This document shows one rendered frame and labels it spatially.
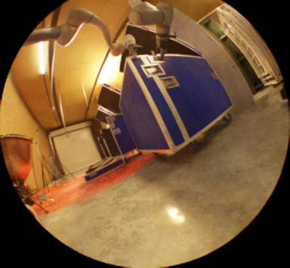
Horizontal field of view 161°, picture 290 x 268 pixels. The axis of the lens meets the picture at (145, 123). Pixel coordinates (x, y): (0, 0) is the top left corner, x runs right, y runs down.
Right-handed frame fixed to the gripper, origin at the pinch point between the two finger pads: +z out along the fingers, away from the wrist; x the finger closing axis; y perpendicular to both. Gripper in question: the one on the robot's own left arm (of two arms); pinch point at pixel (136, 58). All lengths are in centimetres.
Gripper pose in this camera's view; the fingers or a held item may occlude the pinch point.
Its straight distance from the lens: 90.4
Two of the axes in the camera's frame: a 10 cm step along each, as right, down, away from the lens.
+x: 2.7, -2.4, -9.3
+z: 2.6, 9.5, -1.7
